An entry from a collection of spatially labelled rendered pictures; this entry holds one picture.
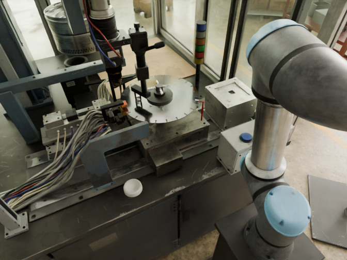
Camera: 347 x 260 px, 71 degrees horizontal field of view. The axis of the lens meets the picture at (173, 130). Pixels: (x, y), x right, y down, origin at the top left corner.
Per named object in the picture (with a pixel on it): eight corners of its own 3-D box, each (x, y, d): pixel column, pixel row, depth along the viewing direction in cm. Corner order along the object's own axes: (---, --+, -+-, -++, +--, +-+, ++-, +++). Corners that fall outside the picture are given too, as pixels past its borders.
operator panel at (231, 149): (266, 135, 113) (275, 111, 102) (283, 151, 106) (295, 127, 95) (216, 156, 104) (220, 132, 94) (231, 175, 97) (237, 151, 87)
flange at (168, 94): (166, 107, 97) (165, 102, 95) (141, 100, 100) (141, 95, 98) (177, 92, 104) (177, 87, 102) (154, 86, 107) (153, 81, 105)
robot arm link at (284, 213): (265, 249, 68) (279, 229, 58) (247, 206, 77) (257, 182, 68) (305, 243, 69) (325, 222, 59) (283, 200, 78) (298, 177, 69)
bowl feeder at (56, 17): (105, 50, 174) (93, -4, 149) (118, 70, 155) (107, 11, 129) (61, 60, 165) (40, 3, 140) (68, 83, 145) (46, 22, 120)
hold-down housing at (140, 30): (148, 73, 92) (143, 18, 77) (151, 80, 89) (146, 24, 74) (134, 76, 91) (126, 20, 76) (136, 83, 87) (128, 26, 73)
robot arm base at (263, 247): (302, 249, 77) (314, 237, 70) (265, 273, 72) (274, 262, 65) (269, 210, 87) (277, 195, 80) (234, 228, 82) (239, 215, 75)
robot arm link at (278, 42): (252, 210, 77) (275, 55, 38) (236, 172, 87) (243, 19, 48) (289, 202, 77) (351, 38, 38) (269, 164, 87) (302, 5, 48)
